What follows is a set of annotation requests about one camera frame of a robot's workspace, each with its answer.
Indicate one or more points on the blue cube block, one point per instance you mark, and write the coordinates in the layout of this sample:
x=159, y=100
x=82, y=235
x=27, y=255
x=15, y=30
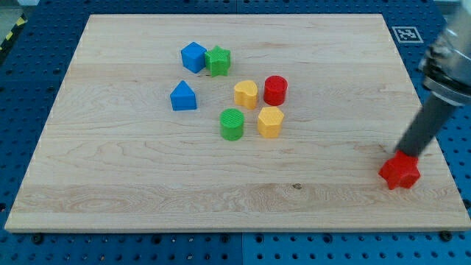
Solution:
x=193, y=57

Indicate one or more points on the black bolt right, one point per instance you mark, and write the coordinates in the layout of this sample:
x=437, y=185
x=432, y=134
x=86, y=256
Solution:
x=445, y=236

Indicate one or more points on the black bolt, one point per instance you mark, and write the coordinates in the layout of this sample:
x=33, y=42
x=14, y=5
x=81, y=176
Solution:
x=445, y=236
x=37, y=239

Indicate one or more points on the wooden board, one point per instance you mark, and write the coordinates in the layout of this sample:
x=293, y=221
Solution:
x=114, y=157

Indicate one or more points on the blue triangle block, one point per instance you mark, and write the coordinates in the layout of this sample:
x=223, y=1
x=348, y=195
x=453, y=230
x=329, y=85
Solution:
x=183, y=97

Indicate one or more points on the yellow heart block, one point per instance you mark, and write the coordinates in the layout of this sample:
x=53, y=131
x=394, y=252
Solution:
x=246, y=94

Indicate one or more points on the green star block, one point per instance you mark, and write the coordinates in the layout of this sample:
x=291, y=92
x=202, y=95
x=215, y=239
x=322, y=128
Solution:
x=218, y=61

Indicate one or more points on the yellow hexagon block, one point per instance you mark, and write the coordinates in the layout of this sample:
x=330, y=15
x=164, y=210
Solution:
x=270, y=121

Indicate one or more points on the green cylinder block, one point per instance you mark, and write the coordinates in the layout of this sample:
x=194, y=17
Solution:
x=231, y=124

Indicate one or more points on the red star block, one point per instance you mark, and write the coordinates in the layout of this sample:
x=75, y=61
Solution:
x=401, y=171

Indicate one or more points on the black bolt left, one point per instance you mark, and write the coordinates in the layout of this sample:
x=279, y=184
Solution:
x=37, y=239

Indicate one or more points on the white fiducial marker tag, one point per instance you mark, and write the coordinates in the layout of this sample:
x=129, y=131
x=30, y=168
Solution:
x=407, y=34

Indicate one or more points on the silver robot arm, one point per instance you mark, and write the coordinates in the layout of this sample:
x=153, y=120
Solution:
x=446, y=63

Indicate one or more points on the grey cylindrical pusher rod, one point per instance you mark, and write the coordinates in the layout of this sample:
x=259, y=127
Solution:
x=426, y=124

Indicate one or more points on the red cylinder block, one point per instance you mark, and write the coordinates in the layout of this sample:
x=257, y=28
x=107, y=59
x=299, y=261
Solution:
x=275, y=89

